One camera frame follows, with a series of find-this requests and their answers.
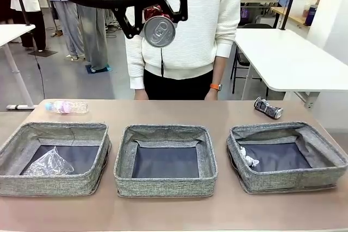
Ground black stand with flat base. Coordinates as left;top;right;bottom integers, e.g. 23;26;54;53
10;0;58;57

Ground person's right forearm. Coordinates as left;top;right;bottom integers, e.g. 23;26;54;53
126;39;146;94

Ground crushed red can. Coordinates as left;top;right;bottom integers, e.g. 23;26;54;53
143;5;177;48

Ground large white table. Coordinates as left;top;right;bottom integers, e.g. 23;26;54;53
233;27;348;108

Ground bystander white shirt black trousers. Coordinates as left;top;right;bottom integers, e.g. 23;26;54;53
10;0;47;51

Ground bystander dark top wide trousers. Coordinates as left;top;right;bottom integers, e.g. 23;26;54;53
67;0;112;72

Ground blue floor mat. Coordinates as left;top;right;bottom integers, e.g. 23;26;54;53
85;63;113;74

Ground clear plastic cup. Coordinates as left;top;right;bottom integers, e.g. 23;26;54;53
21;146;74;176

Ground crushed black silver can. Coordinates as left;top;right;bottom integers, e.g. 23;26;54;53
254;96;284;120

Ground wooden table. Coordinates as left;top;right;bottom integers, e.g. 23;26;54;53
271;6;312;30

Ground person's left forearm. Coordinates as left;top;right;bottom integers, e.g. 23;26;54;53
212;20;236;85

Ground grey fabric basket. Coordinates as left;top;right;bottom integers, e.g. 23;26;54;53
226;121;348;195
0;122;112;197
113;124;219;198

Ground bystander light shirt grey trousers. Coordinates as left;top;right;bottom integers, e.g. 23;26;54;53
40;0;85;61

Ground dark blue bottle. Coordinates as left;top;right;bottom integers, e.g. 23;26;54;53
304;3;318;26

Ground person's right hand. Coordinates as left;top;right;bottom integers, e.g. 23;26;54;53
134;89;150;101

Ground crumpled white paper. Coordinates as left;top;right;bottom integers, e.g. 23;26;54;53
239;146;259;168

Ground thin black floor cable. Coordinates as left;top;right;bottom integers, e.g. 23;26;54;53
34;52;46;99

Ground thin black pole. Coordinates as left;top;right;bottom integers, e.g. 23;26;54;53
279;0;302;31

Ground black folding chair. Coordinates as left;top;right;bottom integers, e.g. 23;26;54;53
230;22;273;94

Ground person's left hand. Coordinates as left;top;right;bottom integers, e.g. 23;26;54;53
204;89;220;101

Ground plastic bottle with pink label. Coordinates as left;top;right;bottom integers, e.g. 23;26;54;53
44;100;89;115

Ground person in white sweater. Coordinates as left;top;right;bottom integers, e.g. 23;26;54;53
125;0;243;101

